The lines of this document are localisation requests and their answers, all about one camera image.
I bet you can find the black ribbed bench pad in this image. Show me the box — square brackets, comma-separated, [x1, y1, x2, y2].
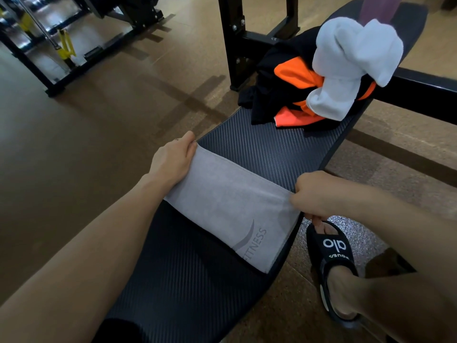
[92, 0, 428, 343]

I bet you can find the grey yoga fitness towel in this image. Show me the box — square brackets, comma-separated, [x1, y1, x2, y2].
[164, 144, 302, 274]

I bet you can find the black right slipper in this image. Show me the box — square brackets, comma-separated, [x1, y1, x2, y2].
[306, 220, 361, 329]

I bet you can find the person's left hand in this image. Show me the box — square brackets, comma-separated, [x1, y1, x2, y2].
[146, 131, 198, 191]

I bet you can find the white towel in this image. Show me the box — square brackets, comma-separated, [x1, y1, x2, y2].
[306, 17, 404, 122]

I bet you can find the black orange jacket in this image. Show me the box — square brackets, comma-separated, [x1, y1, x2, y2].
[238, 26, 378, 128]

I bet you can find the person's left forearm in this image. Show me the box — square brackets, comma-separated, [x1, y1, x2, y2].
[0, 174, 172, 343]

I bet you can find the black power rack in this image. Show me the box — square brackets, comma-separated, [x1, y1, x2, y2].
[0, 0, 165, 98]

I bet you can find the person's right hand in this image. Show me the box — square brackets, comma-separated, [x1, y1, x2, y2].
[289, 170, 362, 227]

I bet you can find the person's right forearm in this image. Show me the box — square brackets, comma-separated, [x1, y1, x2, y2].
[353, 185, 457, 290]

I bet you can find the black steel bench frame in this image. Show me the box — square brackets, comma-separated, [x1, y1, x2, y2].
[218, 0, 457, 125]

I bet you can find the pink water bottle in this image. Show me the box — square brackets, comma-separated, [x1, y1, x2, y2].
[358, 0, 404, 25]

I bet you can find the yellow safety catch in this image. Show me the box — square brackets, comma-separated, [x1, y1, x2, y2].
[57, 29, 77, 61]

